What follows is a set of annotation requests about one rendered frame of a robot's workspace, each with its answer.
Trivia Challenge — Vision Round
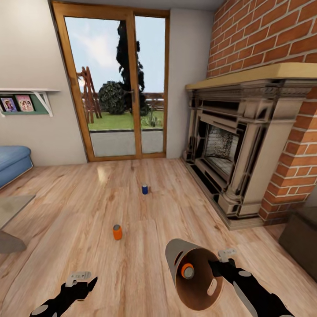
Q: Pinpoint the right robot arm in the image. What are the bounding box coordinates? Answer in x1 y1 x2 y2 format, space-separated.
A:
210 248 295 317

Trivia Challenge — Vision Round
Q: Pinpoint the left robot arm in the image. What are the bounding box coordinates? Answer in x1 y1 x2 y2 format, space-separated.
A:
29 272 98 317

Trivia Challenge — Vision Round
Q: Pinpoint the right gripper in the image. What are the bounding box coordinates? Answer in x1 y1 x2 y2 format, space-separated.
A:
210 258 236 280

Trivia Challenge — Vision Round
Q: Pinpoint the trash can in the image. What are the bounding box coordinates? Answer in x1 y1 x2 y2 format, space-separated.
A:
165 238 224 311

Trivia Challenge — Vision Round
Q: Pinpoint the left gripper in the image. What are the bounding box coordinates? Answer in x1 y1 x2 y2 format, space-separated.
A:
60 277 98 309

